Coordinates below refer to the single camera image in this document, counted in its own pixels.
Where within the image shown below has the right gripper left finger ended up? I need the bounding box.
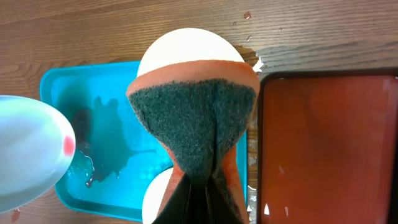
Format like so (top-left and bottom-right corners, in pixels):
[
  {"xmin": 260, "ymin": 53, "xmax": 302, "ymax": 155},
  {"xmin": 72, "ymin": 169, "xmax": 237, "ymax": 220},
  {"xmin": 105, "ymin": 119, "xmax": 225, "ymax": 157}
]
[{"xmin": 152, "ymin": 174, "xmax": 198, "ymax": 224}]

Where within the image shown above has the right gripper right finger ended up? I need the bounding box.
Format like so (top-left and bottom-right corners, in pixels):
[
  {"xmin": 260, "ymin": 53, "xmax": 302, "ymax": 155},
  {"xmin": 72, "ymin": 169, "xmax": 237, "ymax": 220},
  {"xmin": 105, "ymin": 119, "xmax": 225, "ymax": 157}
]
[{"xmin": 204, "ymin": 177, "xmax": 243, "ymax": 224}]

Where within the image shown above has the light blue plate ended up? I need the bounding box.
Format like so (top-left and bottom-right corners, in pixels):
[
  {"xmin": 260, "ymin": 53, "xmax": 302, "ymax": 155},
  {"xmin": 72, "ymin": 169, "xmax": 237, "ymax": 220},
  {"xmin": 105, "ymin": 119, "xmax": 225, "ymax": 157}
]
[{"xmin": 1, "ymin": 95, "xmax": 76, "ymax": 213}]

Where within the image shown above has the green rimmed plate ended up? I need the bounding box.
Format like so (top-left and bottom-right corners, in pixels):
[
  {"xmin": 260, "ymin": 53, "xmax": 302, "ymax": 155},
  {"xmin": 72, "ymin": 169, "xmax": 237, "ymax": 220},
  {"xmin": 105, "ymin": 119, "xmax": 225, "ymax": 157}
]
[
  {"xmin": 142, "ymin": 168, "xmax": 173, "ymax": 224},
  {"xmin": 137, "ymin": 28, "xmax": 244, "ymax": 77}
]

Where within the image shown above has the teal plastic tray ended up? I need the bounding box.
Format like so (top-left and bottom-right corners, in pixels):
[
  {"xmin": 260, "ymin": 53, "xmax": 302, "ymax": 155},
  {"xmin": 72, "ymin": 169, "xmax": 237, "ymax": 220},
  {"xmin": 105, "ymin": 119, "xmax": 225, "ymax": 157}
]
[{"xmin": 39, "ymin": 60, "xmax": 249, "ymax": 223}]

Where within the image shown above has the black red rectangular tray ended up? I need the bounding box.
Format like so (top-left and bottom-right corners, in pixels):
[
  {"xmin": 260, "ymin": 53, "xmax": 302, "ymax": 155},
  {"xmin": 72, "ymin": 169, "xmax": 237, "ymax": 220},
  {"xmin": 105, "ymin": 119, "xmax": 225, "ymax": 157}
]
[{"xmin": 257, "ymin": 68, "xmax": 397, "ymax": 223}]

